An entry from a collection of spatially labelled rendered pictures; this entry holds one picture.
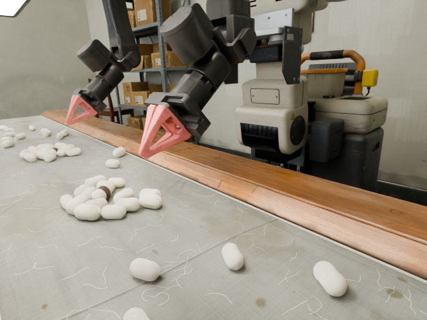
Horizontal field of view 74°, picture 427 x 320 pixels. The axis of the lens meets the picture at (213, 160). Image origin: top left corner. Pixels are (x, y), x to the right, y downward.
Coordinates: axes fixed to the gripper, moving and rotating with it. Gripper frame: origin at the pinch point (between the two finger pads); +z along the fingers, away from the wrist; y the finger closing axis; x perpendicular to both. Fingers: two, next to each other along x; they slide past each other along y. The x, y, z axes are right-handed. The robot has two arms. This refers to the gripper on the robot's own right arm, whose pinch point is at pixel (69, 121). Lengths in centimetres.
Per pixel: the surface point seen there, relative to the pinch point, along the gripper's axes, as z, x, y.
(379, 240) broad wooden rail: -4, 10, 75
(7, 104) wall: 1, 40, -441
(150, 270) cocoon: 11, -3, 63
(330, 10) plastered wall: -182, 91, -35
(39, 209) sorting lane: 15.9, -4.9, 37.2
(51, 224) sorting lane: 15.6, -4.7, 43.6
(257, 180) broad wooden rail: -6, 11, 57
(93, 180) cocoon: 8.2, -0.5, 35.9
